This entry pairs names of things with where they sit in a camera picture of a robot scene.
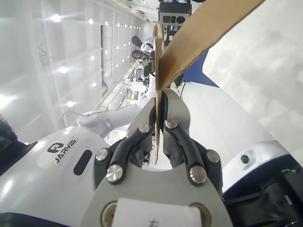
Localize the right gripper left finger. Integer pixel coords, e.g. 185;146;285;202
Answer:
94;98;156;186

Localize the robot body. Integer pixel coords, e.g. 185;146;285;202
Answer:
0;113;303;227

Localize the blue partition panel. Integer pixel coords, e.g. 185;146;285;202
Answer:
184;48;219;88

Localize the thin black cable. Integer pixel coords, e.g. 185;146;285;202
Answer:
62;111;86;127

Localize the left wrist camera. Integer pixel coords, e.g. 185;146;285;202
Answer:
158;0;192;26

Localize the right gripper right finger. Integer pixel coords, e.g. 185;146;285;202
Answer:
162;88;223;192

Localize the small brown carton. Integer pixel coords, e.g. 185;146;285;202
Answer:
153;0;271;165

